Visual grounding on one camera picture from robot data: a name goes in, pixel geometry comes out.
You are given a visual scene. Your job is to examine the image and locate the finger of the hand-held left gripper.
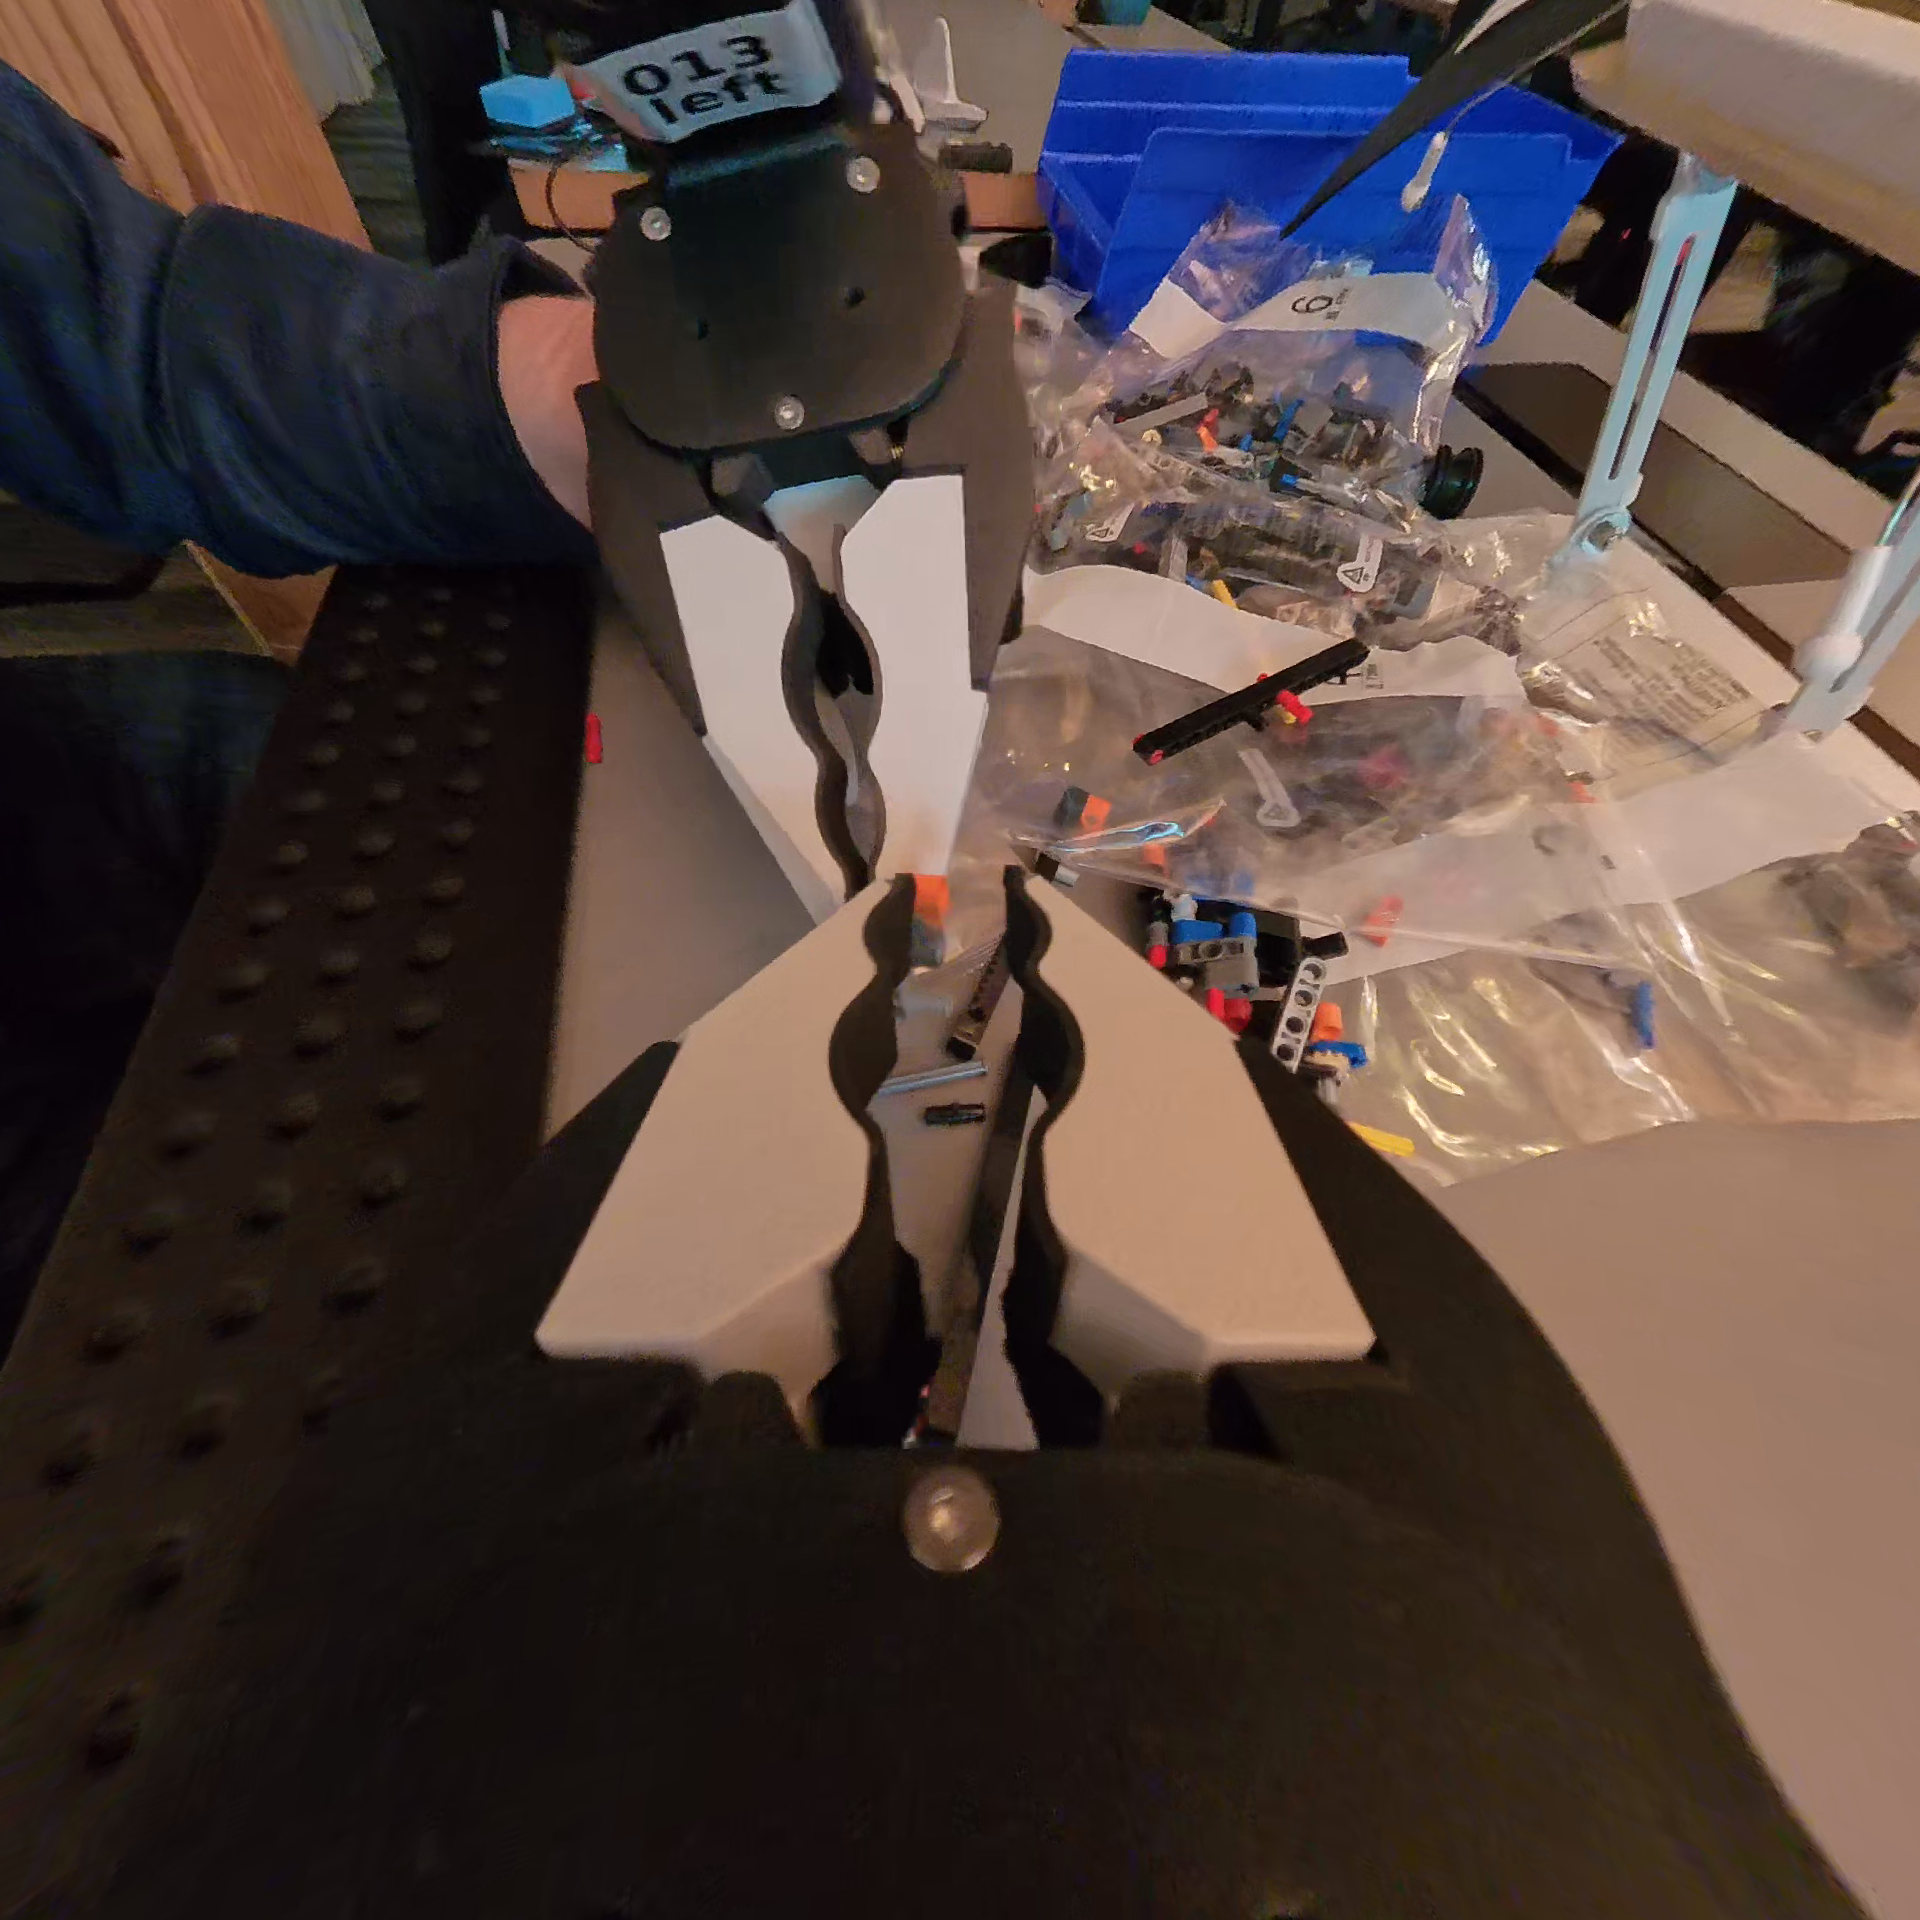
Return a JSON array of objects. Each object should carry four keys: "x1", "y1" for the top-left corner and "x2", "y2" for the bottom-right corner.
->
[
  {"x1": 815, "y1": 470, "x2": 992, "y2": 889},
  {"x1": 655, "y1": 526, "x2": 887, "y2": 920}
]

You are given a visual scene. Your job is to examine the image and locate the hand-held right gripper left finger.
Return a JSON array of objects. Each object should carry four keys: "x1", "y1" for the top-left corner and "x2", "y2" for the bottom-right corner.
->
[{"x1": 536, "y1": 870, "x2": 920, "y2": 1448}]

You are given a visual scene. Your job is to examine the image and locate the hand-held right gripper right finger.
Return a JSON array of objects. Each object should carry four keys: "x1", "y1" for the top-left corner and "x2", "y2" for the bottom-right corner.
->
[{"x1": 997, "y1": 861, "x2": 1376, "y2": 1448}]

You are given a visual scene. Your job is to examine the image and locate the person's left forearm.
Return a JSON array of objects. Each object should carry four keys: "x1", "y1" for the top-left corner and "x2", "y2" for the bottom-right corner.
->
[{"x1": 0, "y1": 59, "x2": 600, "y2": 579}]

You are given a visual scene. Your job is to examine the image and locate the black lego beam red pins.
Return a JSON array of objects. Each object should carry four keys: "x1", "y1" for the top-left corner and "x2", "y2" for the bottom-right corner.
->
[{"x1": 1131, "y1": 637, "x2": 1373, "y2": 767}]

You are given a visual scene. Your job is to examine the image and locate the large bag dark lego pieces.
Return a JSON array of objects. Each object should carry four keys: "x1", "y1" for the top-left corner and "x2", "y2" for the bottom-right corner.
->
[{"x1": 1025, "y1": 193, "x2": 1502, "y2": 601}]

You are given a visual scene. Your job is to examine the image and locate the person's left hand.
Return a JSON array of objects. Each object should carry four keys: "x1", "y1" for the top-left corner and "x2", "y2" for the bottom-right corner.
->
[{"x1": 496, "y1": 293, "x2": 605, "y2": 534}]

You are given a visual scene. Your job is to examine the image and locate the black office chair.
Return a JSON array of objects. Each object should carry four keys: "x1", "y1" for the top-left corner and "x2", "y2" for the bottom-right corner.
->
[{"x1": 358, "y1": 0, "x2": 518, "y2": 264}]

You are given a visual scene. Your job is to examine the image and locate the pile of clear plastic bags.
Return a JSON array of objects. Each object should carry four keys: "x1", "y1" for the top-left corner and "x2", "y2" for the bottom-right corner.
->
[{"x1": 959, "y1": 495, "x2": 1920, "y2": 1187}]

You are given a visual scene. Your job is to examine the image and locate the blue plastic bin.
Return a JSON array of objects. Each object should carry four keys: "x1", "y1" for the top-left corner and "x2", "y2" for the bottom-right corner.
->
[{"x1": 1036, "y1": 46, "x2": 1625, "y2": 360}]

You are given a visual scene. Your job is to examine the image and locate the dark perforated board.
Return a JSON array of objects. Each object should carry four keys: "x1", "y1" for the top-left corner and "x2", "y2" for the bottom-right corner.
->
[{"x1": 0, "y1": 567, "x2": 595, "y2": 1920}]

